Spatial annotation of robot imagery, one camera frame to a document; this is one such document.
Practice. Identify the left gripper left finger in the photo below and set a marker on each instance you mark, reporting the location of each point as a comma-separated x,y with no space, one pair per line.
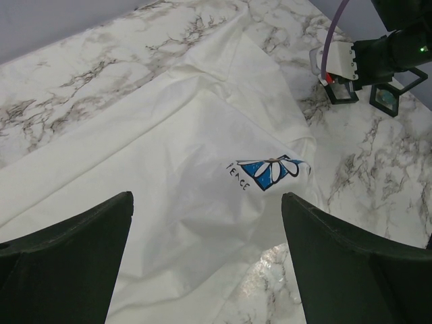
66,273

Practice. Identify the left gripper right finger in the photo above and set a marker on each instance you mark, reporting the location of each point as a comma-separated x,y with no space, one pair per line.
346,274

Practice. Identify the white printed t-shirt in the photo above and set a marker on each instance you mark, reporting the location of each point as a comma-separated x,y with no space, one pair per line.
208,149

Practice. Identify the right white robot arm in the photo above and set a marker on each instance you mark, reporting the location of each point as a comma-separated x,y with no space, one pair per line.
407,46

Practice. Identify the black frame stand upper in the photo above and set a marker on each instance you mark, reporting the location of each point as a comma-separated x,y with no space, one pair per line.
341,93

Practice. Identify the black frame stand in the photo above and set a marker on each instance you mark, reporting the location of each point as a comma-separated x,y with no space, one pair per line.
397,92
341,93

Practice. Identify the black frame stand lower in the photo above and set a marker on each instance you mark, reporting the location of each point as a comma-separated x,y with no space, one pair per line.
397,92

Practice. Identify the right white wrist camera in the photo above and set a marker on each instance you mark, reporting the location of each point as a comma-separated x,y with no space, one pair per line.
340,63

